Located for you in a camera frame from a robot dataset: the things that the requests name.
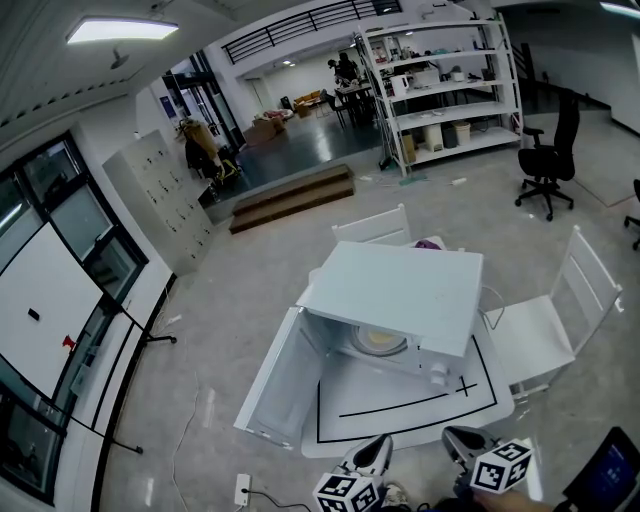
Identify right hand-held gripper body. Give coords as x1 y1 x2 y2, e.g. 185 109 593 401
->
452 438 535 497

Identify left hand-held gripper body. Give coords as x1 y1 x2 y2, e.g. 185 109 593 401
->
313 460 387 512

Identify white round plate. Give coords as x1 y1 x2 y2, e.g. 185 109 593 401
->
355 327 407 355

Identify white microwave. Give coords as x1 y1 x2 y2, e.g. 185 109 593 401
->
233 240 485 452

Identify person's right forearm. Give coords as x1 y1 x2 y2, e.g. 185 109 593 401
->
474 489 544 512

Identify white table with black tape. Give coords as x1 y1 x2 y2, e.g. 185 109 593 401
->
299 234 515 459

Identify black tablet screen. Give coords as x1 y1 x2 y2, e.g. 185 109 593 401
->
562 426 640 512

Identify white wooden chair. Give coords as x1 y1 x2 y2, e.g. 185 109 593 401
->
483 224 625 399
331 203 412 247

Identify brown wooden steps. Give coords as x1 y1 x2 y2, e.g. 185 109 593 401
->
228 163 356 235

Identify green mop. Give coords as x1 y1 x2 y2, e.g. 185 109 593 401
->
397 164 429 187

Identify black office chair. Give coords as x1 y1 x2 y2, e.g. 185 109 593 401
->
514 88 581 222
623 178 640 236

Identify yellow folding cart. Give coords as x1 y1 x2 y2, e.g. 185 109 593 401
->
214 157 244 186

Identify grey locker cabinet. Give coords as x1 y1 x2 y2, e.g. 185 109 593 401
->
102 128 215 277

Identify white shelving rack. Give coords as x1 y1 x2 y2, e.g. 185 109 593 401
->
357 14 524 176

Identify cardboard boxes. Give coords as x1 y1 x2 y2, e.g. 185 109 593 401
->
243 114 286 146

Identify coat rack with coats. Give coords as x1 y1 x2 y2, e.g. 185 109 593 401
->
174 117 221 181

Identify whiteboard on black stand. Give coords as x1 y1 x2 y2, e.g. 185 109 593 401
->
0 221 179 455

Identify black dining table with chairs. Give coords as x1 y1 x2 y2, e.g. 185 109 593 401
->
319 84 381 126

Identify black framed window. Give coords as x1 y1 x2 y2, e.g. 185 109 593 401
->
0 130 150 506

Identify black balcony railing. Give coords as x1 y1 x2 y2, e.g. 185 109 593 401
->
221 0 404 65

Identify rectangular ceiling light panel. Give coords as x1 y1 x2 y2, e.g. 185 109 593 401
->
66 16 180 45

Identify black floor cable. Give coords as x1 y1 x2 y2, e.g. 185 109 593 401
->
242 489 321 512

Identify long thin white cable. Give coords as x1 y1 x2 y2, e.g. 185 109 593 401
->
169 384 201 501

